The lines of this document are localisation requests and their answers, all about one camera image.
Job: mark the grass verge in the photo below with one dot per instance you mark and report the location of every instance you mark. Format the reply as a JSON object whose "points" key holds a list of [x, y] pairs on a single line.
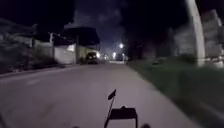
{"points": [[180, 83]]}

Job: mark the building with dark roof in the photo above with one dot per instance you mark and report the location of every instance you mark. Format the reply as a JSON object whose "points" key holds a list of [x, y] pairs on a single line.
{"points": [[81, 36]]}

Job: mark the pale wall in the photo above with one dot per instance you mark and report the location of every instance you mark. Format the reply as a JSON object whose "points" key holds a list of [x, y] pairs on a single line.
{"points": [[63, 55]]}

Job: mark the pale pole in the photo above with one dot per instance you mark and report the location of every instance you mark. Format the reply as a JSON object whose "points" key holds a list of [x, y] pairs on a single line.
{"points": [[197, 33]]}

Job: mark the dark vehicle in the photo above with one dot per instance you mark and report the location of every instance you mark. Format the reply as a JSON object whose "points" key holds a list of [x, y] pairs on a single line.
{"points": [[91, 58]]}

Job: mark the grey asphalt road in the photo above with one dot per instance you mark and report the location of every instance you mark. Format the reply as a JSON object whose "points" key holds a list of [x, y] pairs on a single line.
{"points": [[76, 86]]}

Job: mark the pale building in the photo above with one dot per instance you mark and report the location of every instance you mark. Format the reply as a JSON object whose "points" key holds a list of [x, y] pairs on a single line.
{"points": [[213, 33]]}

